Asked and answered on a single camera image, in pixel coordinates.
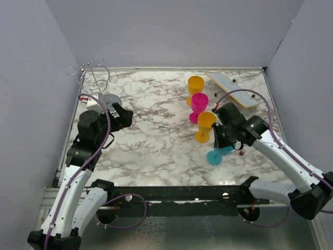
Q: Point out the blue wine glass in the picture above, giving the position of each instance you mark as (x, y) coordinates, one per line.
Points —
(215, 156)

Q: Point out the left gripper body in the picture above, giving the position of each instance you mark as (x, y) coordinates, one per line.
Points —
(114, 125)

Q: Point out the yellow framed tablet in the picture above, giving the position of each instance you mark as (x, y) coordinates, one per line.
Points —
(243, 98)

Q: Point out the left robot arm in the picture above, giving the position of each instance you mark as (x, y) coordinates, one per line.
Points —
(68, 217)

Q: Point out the yellow wine glass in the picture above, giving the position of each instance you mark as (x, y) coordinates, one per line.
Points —
(195, 84)
(204, 124)

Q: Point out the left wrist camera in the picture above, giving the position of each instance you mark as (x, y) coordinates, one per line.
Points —
(92, 102)

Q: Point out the chrome wine glass rack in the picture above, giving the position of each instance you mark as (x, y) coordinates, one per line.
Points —
(90, 83)

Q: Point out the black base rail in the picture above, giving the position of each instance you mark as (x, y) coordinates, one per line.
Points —
(172, 201)

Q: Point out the pink wine glass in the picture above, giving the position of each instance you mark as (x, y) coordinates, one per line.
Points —
(199, 103)

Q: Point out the black tablet stand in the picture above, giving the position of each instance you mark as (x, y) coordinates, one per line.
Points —
(218, 95)

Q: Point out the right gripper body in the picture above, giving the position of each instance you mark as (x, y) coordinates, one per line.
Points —
(223, 135)

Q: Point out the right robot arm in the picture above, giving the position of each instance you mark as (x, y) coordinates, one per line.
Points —
(310, 190)

